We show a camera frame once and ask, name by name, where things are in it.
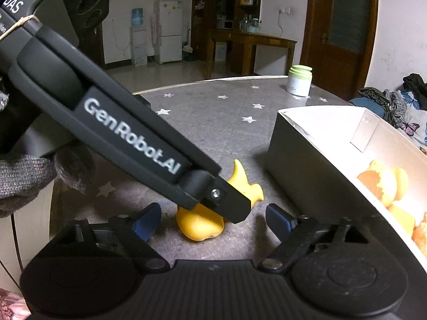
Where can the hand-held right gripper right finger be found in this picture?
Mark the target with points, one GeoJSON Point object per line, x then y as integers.
{"type": "Point", "coordinates": [277, 219]}

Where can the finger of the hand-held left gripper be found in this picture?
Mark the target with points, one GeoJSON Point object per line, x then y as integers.
{"type": "Point", "coordinates": [227, 201]}

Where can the grey star-patterned tablecloth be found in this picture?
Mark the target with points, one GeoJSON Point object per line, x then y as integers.
{"type": "Point", "coordinates": [216, 120]}

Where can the white refrigerator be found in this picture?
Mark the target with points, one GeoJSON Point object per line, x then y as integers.
{"type": "Point", "coordinates": [168, 31]}

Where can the person's left hand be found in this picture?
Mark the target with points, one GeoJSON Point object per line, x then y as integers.
{"type": "Point", "coordinates": [30, 176]}

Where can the wooden side table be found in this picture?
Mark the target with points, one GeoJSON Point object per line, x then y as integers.
{"type": "Point", "coordinates": [253, 48]}

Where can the white countertop appliance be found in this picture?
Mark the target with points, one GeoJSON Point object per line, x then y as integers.
{"type": "Point", "coordinates": [224, 23]}

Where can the curved yellow peel piece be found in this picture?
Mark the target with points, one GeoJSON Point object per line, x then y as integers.
{"type": "Point", "coordinates": [395, 181]}

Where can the rounded yellow fruit peel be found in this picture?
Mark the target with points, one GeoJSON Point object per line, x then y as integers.
{"type": "Point", "coordinates": [200, 225]}

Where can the pink cloth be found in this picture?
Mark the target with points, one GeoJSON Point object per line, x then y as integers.
{"type": "Point", "coordinates": [11, 306]}

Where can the brown wooden door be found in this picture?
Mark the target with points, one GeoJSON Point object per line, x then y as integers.
{"type": "Point", "coordinates": [343, 30]}

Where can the white jar with green lid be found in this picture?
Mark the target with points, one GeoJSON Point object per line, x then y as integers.
{"type": "Point", "coordinates": [299, 80]}

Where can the white wall socket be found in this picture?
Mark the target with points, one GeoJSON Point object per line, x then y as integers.
{"type": "Point", "coordinates": [284, 10]}

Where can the blue water bottle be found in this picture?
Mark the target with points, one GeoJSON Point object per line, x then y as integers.
{"type": "Point", "coordinates": [137, 16]}

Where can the dark wooden cabinet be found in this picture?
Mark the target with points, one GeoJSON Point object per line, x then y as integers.
{"type": "Point", "coordinates": [227, 10]}

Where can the brown eggshell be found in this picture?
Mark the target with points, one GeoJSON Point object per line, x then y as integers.
{"type": "Point", "coordinates": [371, 179]}

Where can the pointed yellow fruit peel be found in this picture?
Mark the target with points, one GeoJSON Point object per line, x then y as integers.
{"type": "Point", "coordinates": [247, 186]}

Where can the white cardboard box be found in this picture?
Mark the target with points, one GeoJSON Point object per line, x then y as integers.
{"type": "Point", "coordinates": [310, 160]}

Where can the white water dispenser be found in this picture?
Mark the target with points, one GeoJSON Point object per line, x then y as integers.
{"type": "Point", "coordinates": [139, 46]}

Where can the pile of clothes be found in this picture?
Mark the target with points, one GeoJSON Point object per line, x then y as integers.
{"type": "Point", "coordinates": [405, 120]}

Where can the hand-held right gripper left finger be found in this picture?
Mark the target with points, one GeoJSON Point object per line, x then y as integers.
{"type": "Point", "coordinates": [149, 220]}

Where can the black cloth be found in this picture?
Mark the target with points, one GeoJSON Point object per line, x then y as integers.
{"type": "Point", "coordinates": [415, 82]}

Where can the flat yellow peel piece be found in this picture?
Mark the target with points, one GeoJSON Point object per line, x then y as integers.
{"type": "Point", "coordinates": [402, 218]}

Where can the white storage box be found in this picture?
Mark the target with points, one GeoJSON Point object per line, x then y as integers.
{"type": "Point", "coordinates": [220, 50]}

